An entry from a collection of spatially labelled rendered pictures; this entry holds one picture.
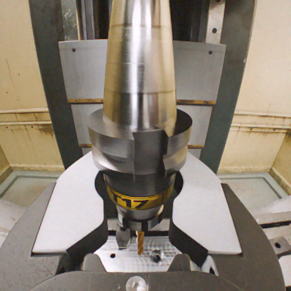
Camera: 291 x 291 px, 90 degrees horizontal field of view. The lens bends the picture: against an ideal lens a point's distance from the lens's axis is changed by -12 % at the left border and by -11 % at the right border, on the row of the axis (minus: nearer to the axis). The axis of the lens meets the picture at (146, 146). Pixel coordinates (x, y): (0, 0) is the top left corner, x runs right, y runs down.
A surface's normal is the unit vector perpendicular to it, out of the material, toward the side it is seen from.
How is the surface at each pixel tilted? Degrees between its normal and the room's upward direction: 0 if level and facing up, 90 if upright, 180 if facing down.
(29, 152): 90
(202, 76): 90
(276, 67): 90
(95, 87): 90
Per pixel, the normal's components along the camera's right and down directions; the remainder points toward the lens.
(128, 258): 0.02, -0.86
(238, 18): 0.02, 0.51
